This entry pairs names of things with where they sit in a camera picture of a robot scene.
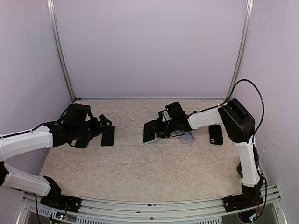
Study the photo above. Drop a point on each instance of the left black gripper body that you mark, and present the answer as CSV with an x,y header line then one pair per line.
x,y
89,132

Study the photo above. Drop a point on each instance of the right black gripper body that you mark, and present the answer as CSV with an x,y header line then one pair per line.
x,y
169,126

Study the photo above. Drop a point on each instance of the black phone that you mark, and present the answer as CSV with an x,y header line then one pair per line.
x,y
148,137
81,143
107,139

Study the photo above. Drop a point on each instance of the light blue phone case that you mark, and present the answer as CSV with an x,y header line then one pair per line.
x,y
149,142

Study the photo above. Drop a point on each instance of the lilac phone case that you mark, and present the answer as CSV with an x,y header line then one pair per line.
x,y
186,137

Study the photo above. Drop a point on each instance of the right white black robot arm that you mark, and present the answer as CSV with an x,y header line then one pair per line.
x,y
240,128

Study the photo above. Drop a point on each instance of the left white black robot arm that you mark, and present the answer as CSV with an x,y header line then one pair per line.
x,y
75,127

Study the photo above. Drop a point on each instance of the black phone case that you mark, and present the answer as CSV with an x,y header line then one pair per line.
x,y
215,134

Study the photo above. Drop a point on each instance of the black cup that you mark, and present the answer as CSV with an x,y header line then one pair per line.
x,y
239,169

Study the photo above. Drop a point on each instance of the right aluminium frame post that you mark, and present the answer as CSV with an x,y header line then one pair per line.
x,y
242,46

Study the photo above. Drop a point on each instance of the aluminium frame post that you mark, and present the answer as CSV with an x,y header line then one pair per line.
x,y
59,49
242,46

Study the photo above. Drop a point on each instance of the front aluminium rail base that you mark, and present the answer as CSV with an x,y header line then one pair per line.
x,y
202,211

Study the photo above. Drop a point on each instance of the left aluminium frame post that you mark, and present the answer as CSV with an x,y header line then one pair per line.
x,y
59,49

